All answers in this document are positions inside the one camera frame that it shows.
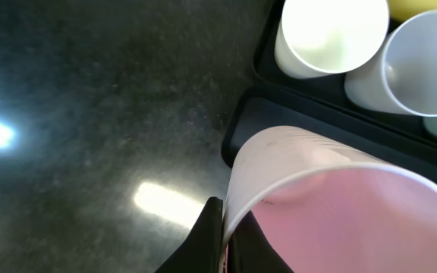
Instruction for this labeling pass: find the yellow cup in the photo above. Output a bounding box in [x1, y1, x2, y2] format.
[387, 0, 437, 23]

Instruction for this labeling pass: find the pink cup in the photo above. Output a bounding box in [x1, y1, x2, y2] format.
[221, 125, 437, 273]

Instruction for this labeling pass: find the black tray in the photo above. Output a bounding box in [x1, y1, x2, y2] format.
[220, 0, 437, 206]

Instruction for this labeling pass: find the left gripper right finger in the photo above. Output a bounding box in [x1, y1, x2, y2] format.
[228, 212, 294, 273]

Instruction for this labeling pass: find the grey cup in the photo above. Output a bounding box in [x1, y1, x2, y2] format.
[344, 8, 437, 118]

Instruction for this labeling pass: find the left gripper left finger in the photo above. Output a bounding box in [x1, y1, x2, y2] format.
[154, 196, 225, 273]

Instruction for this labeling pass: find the white cup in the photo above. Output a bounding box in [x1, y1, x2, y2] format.
[273, 0, 391, 80]

